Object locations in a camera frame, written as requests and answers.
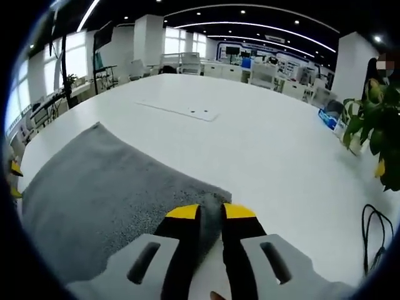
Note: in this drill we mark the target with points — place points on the blue bin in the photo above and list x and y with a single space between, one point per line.
247 63

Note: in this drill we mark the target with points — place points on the small potted plant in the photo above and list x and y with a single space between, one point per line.
70 82

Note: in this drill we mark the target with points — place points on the blue tissue pack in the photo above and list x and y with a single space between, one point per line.
329 120

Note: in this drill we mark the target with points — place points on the person's right hand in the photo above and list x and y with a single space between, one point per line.
217 296

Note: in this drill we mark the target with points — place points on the small black monitor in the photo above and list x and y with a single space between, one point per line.
103 36

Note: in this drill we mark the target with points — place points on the white office chair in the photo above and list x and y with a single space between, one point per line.
190 64

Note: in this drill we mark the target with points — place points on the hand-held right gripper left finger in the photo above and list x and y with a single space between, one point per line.
125 268

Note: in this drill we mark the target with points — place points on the grey towel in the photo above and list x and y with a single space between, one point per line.
100 187

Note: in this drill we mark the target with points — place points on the green potted plant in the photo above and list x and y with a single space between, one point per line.
375 125

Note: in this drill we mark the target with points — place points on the white pillar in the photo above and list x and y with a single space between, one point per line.
350 65

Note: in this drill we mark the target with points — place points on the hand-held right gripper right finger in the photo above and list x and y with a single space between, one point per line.
250 268

